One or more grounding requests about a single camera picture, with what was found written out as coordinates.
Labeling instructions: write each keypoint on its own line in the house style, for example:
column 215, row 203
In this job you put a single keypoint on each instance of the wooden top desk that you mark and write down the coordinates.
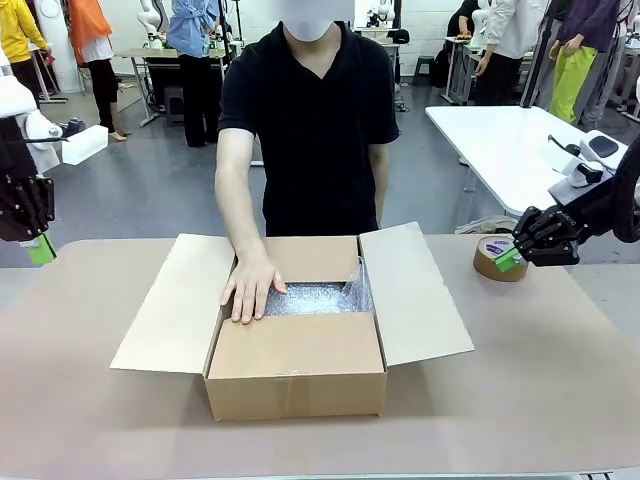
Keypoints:
column 150, row 52

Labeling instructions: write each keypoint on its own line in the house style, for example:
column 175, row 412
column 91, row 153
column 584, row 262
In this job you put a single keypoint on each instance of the beige cloth bundle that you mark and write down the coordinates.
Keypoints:
column 487, row 226

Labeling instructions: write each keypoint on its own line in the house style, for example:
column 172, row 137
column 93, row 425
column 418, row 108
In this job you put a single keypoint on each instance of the person in yellow shirt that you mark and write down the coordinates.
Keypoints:
column 17, row 30

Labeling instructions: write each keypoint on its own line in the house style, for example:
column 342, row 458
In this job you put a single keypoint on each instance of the person in white jacket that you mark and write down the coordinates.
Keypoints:
column 505, row 35

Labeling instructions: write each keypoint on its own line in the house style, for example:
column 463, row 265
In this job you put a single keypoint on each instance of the person in black shirt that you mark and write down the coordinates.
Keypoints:
column 310, row 125

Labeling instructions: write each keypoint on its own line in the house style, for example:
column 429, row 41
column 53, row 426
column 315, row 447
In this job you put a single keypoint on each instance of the person's left forearm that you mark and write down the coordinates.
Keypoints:
column 381, row 205

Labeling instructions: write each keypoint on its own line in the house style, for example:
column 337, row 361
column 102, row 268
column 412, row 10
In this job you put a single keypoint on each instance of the brown cardboard box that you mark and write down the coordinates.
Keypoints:
column 300, row 360

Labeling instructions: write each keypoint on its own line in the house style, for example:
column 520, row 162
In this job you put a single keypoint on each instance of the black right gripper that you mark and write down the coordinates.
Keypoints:
column 597, row 210

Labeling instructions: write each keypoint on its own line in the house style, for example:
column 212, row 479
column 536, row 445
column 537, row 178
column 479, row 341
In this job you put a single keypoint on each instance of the person's right forearm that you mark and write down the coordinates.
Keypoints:
column 242, row 215

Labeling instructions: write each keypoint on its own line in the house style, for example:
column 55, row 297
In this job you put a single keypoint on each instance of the person's right hand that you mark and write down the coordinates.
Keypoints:
column 252, row 285

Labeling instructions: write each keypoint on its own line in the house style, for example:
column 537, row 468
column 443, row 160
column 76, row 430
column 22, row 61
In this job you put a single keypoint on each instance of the white side table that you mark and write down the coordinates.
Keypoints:
column 500, row 150

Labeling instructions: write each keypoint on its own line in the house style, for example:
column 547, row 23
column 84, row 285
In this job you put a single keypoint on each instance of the person in orange top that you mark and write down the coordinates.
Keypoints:
column 95, row 40

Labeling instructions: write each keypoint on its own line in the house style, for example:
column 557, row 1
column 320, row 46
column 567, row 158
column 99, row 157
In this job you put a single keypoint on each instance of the person in lime trousers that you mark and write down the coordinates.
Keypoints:
column 575, row 75

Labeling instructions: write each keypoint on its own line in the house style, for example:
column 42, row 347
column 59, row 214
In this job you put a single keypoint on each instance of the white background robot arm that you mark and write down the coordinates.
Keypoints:
column 150, row 20

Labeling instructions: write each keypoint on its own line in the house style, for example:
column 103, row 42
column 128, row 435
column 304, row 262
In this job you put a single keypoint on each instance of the person in blue shirt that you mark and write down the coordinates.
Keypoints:
column 195, row 50

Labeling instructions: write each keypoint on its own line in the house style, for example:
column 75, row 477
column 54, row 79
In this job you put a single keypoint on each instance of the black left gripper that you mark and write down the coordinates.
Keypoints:
column 12, row 150

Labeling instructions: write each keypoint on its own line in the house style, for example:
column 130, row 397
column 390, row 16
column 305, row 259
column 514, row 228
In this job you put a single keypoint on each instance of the clear bubble wrap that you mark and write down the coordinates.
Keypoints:
column 315, row 300

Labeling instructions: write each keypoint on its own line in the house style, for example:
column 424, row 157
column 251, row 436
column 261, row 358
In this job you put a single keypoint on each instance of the seated person in black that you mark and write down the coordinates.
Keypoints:
column 462, row 20

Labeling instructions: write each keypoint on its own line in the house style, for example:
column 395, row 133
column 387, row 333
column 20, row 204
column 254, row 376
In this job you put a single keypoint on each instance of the brown packing tape roll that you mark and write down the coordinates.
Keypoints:
column 487, row 265

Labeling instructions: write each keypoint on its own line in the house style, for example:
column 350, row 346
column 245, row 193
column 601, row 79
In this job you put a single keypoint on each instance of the white face mask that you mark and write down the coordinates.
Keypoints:
column 307, row 30

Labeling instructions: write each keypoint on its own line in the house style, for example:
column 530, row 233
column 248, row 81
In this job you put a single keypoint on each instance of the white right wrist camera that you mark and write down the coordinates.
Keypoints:
column 595, row 160

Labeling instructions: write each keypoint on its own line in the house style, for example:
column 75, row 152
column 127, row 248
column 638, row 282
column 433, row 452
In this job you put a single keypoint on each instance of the black vertical pole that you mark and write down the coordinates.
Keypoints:
column 540, row 50

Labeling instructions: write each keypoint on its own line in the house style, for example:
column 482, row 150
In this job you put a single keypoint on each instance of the small dark grey stool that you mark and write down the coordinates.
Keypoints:
column 174, row 102

